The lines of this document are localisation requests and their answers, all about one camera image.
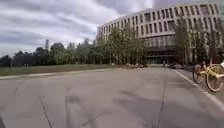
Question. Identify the row of trees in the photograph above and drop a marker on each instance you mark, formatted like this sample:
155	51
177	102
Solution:
83	51

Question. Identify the grey asphalt road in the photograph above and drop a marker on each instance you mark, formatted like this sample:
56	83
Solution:
110	96

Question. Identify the large curved office building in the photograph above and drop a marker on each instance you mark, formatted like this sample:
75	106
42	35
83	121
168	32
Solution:
160	26

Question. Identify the grass strip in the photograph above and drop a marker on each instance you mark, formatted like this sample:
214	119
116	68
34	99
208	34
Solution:
50	69

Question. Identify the pale kerb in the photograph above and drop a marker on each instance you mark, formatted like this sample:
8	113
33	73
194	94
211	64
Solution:
50	74

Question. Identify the tall distant tower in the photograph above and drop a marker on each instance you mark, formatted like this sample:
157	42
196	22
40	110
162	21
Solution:
47	44

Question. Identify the white painted line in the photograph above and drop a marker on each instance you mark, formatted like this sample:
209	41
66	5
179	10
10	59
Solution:
203	91

